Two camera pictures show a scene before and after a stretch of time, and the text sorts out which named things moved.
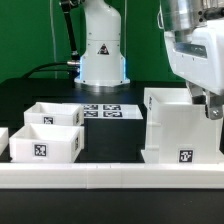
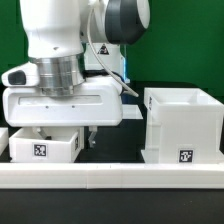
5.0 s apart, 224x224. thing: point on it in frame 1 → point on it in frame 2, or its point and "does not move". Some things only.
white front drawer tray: [47, 143] does not move
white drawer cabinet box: [179, 131] does not move
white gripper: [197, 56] → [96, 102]
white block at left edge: [4, 139] does not move
